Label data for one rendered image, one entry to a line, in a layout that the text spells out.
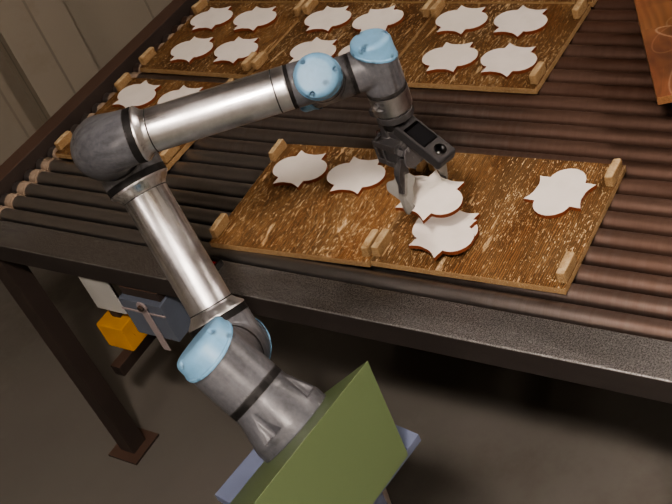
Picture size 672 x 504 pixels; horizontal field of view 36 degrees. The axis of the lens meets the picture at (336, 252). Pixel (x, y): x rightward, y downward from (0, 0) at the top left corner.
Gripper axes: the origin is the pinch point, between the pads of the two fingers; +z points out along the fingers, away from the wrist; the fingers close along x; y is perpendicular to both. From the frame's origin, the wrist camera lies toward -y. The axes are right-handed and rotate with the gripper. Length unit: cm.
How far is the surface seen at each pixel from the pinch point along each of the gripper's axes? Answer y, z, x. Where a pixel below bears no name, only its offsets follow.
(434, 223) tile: 1.2, 7.7, 0.1
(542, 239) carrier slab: -18.7, 10.8, -7.8
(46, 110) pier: 259, 63, -25
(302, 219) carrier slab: 32.7, 10.3, 9.8
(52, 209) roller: 104, 12, 36
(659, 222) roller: -34.4, 12.6, -22.4
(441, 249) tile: -5.1, 7.8, 5.3
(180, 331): 56, 31, 39
